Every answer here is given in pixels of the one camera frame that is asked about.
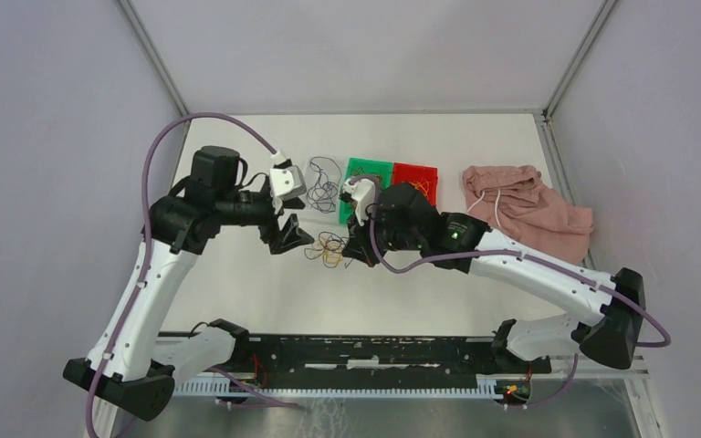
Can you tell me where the clear plastic bin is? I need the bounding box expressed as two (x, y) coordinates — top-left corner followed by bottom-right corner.
(298, 155), (348, 225)

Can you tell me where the green plastic bin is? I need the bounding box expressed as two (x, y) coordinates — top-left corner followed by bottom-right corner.
(339, 157), (393, 225)

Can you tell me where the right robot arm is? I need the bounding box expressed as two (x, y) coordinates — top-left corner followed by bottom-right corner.
(340, 176), (645, 372)

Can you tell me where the red plastic bin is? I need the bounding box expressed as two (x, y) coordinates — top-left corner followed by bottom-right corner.
(391, 162), (438, 205)

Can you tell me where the cable pile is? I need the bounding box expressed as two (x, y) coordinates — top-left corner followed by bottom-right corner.
(303, 230), (351, 270)

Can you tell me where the yellow cable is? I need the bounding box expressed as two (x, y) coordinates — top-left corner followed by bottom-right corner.
(407, 178), (436, 201)

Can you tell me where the pink cloth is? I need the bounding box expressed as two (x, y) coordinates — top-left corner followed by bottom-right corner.
(462, 165), (594, 265)

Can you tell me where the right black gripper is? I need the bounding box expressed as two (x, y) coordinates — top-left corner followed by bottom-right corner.
(342, 202), (424, 267)

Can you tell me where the white slotted cable duct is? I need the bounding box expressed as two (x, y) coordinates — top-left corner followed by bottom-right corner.
(173, 373), (502, 401)

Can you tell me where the red cable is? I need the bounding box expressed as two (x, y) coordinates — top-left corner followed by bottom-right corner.
(350, 162), (391, 183)

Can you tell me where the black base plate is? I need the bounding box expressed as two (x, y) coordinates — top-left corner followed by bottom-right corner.
(221, 334), (552, 390)

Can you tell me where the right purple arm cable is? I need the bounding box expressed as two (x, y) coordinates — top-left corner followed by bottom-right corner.
(348, 175), (672, 411)

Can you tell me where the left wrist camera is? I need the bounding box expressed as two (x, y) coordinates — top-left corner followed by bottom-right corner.
(269, 165), (307, 201)

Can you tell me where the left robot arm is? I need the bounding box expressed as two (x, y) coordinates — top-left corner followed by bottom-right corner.
(63, 146), (313, 422)

